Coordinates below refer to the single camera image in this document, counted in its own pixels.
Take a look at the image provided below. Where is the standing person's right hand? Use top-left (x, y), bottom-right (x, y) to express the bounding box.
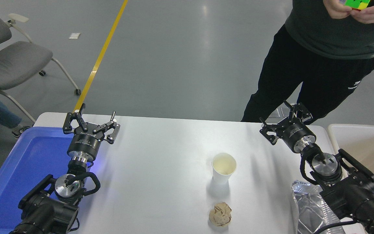
top-left (323, 0), bottom-right (353, 19)

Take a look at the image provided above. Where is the large pale bin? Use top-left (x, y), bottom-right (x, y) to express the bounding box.
top-left (327, 123), bottom-right (374, 210)

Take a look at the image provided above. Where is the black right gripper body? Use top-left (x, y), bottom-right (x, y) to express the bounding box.
top-left (279, 120), bottom-right (316, 152)

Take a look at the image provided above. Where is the grey office chair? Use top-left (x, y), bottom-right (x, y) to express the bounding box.
top-left (0, 0), bottom-right (82, 123)

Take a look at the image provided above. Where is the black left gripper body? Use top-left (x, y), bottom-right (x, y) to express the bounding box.
top-left (67, 123), bottom-right (106, 160)

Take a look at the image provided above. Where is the crumpled tan paper ball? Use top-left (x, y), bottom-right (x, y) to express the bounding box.
top-left (209, 202), bottom-right (232, 227)

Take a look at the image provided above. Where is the white paper cup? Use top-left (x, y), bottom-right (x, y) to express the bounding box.
top-left (212, 153), bottom-right (237, 185)

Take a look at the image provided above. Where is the standing person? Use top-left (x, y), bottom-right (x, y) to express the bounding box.
top-left (241, 0), bottom-right (374, 125)

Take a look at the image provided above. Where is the silver foil tray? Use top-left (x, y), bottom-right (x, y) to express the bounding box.
top-left (291, 180), bottom-right (346, 234)

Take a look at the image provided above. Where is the grey floor plate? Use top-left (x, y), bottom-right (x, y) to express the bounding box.
top-left (268, 108), bottom-right (284, 119)

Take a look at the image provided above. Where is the blue plastic tray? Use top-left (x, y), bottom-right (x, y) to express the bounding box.
top-left (0, 127), bottom-right (94, 231)

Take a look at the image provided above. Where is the colourful puzzle cube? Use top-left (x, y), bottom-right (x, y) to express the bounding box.
top-left (343, 0), bottom-right (371, 11)

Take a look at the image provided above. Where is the seated person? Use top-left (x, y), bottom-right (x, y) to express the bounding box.
top-left (0, 85), bottom-right (31, 138)

